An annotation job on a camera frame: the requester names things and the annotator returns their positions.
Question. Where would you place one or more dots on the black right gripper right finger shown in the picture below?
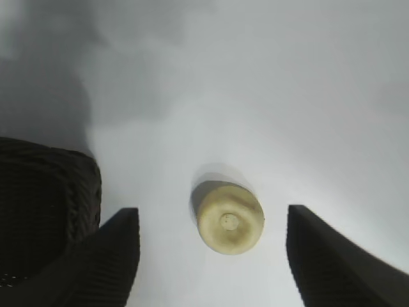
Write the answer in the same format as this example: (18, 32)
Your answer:
(332, 275)

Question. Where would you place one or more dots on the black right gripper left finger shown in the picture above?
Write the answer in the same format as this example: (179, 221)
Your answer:
(96, 272)

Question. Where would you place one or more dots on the dark brown wicker basket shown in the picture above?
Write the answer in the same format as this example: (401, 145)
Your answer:
(38, 192)

